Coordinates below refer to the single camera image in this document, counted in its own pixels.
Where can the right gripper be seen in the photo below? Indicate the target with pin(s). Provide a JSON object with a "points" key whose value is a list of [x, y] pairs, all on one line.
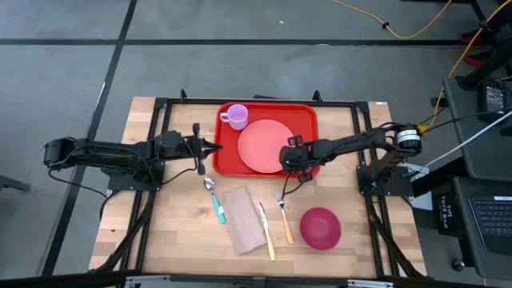
{"points": [[296, 160]]}

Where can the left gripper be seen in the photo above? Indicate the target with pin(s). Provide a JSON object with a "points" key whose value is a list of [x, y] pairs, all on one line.
{"points": [[188, 148]]}

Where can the red plastic tray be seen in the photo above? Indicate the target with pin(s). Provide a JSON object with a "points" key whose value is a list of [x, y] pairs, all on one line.
{"points": [[228, 160]]}

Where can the salmon pink plate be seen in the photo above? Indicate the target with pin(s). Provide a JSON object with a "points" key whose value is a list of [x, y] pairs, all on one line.
{"points": [[260, 148]]}

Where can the lilac plastic mug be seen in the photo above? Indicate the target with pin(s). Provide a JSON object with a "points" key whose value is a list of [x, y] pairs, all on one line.
{"points": [[238, 116]]}

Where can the magenta plastic bowl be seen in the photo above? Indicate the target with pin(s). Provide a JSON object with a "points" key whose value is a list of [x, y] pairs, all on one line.
{"points": [[320, 228]]}

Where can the beige cloth napkin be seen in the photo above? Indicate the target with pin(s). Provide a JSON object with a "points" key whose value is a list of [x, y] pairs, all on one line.
{"points": [[244, 224]]}

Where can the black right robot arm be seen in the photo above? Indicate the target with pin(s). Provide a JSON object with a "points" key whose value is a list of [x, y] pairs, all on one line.
{"points": [[360, 140]]}

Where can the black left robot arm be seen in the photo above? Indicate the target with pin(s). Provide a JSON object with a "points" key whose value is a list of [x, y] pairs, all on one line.
{"points": [[112, 154]]}

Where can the black tote bag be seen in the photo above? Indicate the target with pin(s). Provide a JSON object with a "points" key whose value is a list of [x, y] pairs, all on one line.
{"points": [[446, 212]]}

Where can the grey side desk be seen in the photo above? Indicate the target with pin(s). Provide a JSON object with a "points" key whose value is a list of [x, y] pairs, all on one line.
{"points": [[472, 264], [464, 140]]}

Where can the black caster wheel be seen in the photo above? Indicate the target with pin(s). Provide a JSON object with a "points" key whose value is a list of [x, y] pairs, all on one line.
{"points": [[458, 265]]}

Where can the black power supply box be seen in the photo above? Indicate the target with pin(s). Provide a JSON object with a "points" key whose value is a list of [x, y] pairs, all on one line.
{"points": [[493, 100]]}

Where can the black laptop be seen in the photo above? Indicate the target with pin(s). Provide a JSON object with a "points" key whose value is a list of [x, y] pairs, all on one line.
{"points": [[494, 224]]}

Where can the black chair base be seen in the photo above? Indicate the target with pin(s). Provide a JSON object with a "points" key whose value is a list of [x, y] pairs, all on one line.
{"points": [[488, 60]]}

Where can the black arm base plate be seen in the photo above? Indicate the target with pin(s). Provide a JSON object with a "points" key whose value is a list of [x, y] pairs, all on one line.
{"points": [[400, 184], [120, 184]]}

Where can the black aluminium table frame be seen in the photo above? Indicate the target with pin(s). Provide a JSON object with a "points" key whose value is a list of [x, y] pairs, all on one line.
{"points": [[374, 240]]}

